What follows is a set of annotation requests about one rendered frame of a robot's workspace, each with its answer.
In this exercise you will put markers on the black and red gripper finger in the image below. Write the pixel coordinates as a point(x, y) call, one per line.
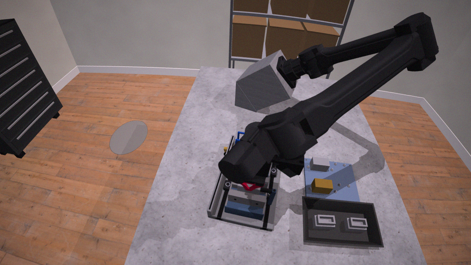
point(249, 188)

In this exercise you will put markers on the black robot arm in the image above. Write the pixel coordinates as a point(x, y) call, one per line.
point(284, 137)

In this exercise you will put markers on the yellow rectangular block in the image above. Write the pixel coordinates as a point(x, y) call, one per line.
point(322, 186)

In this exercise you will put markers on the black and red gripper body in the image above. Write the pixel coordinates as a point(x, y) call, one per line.
point(257, 180)

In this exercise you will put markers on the grey flat bar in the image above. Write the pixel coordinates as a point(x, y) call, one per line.
point(234, 185)

